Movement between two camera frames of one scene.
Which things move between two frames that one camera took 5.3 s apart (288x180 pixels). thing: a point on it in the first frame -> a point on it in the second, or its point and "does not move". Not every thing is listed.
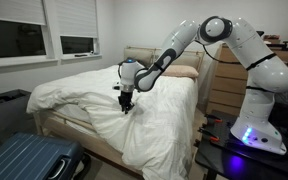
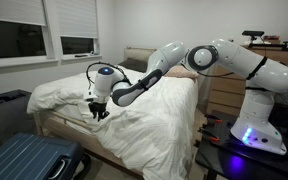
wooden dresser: [229, 79] does not move
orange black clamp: [212, 138] does not move
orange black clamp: [216, 119] does not move
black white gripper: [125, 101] -> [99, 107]
